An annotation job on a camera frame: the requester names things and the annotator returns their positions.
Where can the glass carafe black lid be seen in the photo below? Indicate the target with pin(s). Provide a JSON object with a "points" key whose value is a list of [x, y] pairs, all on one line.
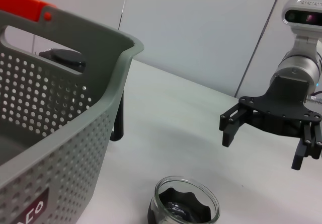
{"points": [[65, 58]]}

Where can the grey perforated storage bin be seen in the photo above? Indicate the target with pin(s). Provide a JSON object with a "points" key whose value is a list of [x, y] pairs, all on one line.
{"points": [[75, 146]]}

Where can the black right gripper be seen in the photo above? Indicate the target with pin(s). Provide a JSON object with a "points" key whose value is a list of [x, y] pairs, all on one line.
{"points": [[284, 108]]}

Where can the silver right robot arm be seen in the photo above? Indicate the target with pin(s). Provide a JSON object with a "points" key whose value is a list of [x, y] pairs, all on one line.
{"points": [[296, 68]]}

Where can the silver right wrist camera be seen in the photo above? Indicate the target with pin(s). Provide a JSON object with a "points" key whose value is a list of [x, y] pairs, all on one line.
{"points": [[302, 15]]}

